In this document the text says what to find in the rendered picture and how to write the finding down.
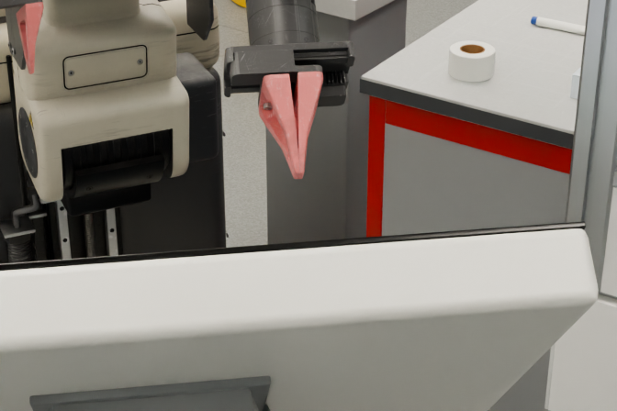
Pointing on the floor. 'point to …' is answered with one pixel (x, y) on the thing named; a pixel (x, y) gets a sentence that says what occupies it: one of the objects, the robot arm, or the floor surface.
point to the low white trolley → (481, 127)
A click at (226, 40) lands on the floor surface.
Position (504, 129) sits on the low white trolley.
